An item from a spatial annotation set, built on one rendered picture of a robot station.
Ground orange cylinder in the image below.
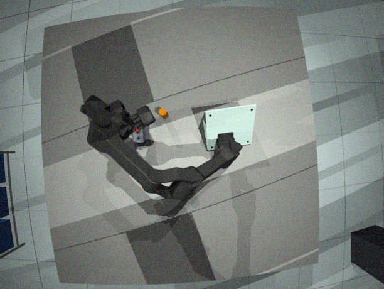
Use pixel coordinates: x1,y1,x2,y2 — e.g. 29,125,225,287
159,108,168,118

